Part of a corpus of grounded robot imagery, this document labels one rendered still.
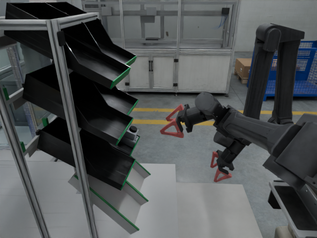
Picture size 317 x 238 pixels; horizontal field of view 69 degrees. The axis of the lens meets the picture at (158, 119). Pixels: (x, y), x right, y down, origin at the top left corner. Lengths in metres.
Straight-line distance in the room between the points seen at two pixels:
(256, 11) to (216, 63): 4.97
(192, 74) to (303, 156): 4.21
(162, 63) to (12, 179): 3.51
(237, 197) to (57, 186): 0.89
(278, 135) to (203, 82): 4.20
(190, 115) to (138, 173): 0.41
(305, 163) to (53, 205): 1.07
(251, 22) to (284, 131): 8.89
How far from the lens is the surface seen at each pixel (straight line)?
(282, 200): 1.01
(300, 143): 0.38
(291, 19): 9.75
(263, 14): 9.37
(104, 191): 0.87
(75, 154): 0.67
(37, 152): 1.62
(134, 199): 0.94
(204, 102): 0.68
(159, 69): 4.49
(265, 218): 2.39
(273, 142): 0.43
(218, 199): 1.19
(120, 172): 0.78
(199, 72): 4.54
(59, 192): 1.28
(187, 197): 1.17
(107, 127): 0.68
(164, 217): 1.09
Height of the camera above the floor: 1.70
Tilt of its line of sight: 27 degrees down
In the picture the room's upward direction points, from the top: straight up
